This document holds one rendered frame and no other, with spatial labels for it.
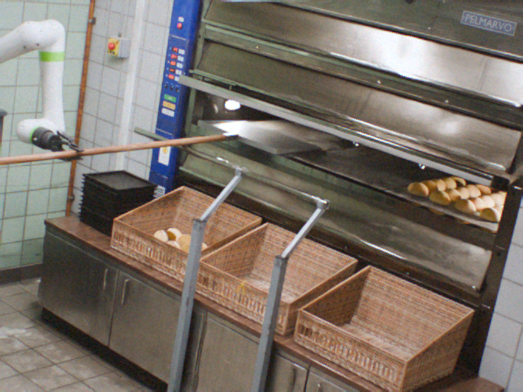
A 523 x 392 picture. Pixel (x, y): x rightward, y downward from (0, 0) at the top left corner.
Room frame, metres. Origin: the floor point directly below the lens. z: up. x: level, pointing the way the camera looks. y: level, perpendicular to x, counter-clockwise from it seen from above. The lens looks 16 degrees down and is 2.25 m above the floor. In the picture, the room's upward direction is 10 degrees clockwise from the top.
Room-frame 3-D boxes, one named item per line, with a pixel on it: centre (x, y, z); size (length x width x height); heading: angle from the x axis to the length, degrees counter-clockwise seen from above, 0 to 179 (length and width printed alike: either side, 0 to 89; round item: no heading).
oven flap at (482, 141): (4.42, -0.28, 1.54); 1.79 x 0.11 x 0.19; 51
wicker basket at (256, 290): (4.20, -0.12, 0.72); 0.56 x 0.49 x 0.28; 52
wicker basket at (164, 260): (4.58, 0.34, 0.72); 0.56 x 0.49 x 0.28; 53
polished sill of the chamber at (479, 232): (4.44, -0.29, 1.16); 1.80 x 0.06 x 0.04; 51
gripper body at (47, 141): (4.11, 0.93, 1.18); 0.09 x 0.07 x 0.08; 50
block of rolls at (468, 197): (4.39, -1.01, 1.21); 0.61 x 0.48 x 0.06; 141
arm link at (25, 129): (4.23, 1.06, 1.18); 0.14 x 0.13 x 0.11; 50
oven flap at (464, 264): (4.42, -0.28, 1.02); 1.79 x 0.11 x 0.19; 51
